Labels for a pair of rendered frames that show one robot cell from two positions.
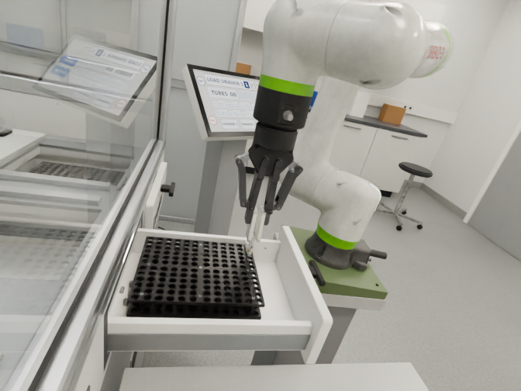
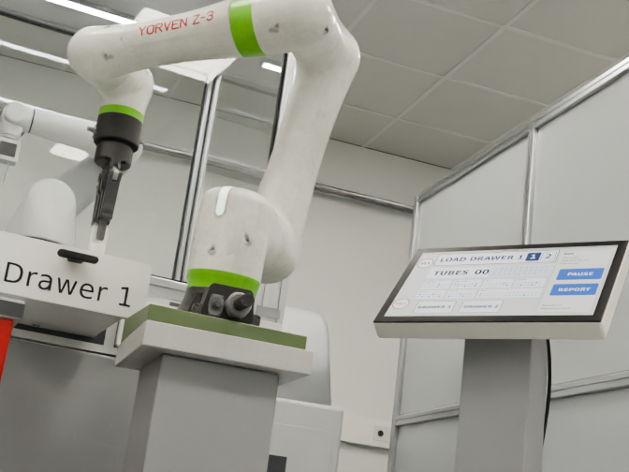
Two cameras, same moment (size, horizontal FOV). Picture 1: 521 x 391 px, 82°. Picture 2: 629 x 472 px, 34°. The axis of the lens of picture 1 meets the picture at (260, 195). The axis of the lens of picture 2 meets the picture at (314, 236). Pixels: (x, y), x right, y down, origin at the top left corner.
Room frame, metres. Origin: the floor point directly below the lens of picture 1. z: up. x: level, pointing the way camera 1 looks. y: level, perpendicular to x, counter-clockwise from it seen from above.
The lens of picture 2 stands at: (0.74, -2.00, 0.45)
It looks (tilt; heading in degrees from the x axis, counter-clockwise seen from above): 17 degrees up; 84
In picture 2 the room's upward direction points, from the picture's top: 7 degrees clockwise
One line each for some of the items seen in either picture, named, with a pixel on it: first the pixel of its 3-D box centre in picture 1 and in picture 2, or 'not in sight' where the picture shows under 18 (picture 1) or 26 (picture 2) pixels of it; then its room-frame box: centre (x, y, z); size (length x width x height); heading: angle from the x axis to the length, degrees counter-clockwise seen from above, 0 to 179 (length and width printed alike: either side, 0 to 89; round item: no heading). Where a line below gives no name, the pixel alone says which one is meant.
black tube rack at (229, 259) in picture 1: (198, 280); not in sight; (0.45, 0.08, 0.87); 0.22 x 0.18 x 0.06; 105
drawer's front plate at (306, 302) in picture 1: (295, 283); (70, 277); (0.51, -0.11, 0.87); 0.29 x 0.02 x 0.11; 15
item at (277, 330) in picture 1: (193, 282); (50, 301); (0.45, 0.09, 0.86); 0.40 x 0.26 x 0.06; 105
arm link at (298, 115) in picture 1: (281, 108); (115, 134); (0.52, 0.00, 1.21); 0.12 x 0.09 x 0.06; 15
